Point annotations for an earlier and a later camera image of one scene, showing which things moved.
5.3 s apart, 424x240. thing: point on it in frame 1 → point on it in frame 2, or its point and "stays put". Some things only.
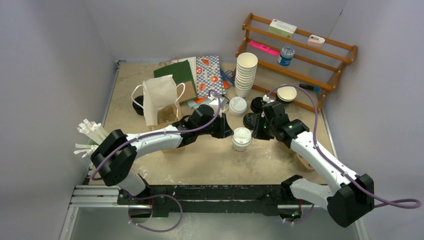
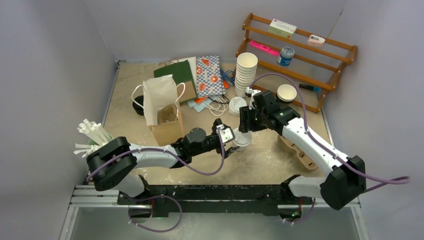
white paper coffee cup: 238,148 stays put
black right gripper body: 263,131 → 256,119
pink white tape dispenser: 315,41 stays put
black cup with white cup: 286,94 stays put
